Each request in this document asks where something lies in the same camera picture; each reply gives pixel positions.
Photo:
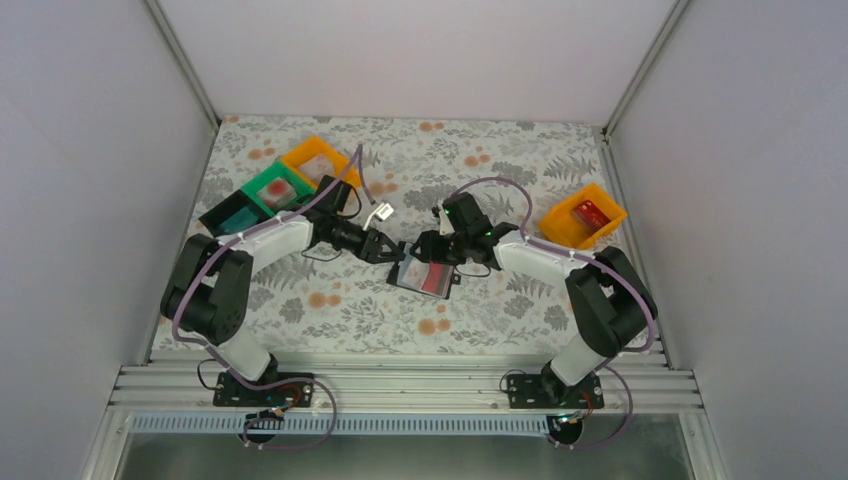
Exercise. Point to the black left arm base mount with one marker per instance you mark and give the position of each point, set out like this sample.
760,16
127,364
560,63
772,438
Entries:
265,391

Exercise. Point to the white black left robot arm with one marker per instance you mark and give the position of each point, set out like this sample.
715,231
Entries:
207,293

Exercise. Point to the white red card in green bin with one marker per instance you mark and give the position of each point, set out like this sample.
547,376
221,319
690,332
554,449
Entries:
277,194

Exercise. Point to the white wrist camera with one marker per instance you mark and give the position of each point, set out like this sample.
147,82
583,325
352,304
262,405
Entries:
380,213
445,227

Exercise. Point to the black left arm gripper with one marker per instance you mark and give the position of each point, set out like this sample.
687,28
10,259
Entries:
369,248

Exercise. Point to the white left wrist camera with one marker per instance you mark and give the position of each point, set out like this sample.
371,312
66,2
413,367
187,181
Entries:
380,213

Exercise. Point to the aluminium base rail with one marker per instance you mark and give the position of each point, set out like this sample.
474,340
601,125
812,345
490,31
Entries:
392,394

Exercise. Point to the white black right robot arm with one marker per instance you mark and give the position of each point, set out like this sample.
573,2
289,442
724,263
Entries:
610,303

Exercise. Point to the floral patterned table mat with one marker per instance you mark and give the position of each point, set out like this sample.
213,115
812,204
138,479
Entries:
330,302

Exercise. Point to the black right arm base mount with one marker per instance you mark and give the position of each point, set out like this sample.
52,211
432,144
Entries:
526,391

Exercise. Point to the orange plastic bin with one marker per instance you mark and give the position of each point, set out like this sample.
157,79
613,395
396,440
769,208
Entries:
559,226
306,150

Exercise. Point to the teal card in black bin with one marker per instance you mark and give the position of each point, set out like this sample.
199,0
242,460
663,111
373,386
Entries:
241,220

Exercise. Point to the red cards in bin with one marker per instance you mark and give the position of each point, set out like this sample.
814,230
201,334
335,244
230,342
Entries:
590,216

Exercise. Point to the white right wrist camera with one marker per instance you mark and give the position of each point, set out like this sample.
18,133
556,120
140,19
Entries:
445,227

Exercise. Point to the black leather card holder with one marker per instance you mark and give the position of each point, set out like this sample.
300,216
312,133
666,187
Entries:
410,273

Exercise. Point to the black plastic bin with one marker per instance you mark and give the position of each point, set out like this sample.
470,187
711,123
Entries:
212,219

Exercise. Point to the green plastic bin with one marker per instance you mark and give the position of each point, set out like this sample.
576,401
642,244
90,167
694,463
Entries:
304,192

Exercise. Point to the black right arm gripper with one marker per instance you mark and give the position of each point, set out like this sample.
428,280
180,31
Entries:
431,249

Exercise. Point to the white card in orange bin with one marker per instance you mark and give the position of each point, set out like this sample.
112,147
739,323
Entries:
316,168

